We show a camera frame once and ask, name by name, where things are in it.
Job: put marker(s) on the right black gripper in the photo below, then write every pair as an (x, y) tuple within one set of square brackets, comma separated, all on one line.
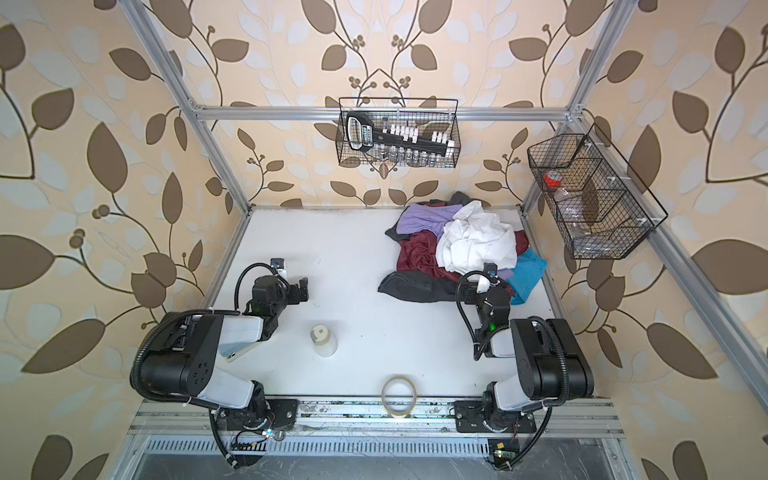
[(492, 294)]

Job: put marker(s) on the white cloth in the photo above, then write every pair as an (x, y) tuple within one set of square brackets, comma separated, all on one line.
[(475, 237)]

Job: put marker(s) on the wire basket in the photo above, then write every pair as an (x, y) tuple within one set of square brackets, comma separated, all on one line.
[(431, 107), (619, 207)]

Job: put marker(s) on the purple cloth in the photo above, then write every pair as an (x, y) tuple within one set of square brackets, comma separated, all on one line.
[(418, 218)]

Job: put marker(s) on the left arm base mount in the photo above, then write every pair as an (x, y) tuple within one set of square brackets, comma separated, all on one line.
[(277, 414)]

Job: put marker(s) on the small white bottle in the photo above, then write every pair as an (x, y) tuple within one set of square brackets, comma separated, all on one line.
[(324, 342)]

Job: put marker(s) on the right wire basket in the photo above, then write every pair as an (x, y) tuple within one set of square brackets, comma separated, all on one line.
[(619, 207)]

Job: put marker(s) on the clear plastic bottle red cap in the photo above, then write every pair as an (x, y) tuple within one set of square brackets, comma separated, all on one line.
[(569, 207)]

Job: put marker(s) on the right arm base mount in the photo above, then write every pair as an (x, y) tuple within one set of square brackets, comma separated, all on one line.
[(477, 416)]

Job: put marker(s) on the dark grey jeans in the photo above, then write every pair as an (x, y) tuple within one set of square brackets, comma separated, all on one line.
[(418, 287)]

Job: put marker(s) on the maroon shirt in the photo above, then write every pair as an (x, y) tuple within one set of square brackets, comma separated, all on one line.
[(419, 254)]

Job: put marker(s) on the yellow tape roll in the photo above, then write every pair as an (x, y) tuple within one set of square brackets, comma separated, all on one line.
[(398, 396)]

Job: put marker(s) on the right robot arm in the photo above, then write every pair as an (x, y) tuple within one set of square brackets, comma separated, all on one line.
[(550, 367)]

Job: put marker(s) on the back wire basket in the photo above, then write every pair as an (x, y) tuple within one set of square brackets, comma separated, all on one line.
[(431, 107)]

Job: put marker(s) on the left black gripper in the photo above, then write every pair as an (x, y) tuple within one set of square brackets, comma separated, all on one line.
[(293, 291)]

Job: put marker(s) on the teal cloth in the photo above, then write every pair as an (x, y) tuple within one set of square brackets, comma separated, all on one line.
[(524, 277)]

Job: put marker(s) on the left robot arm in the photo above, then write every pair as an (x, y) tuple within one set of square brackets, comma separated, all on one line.
[(177, 361)]

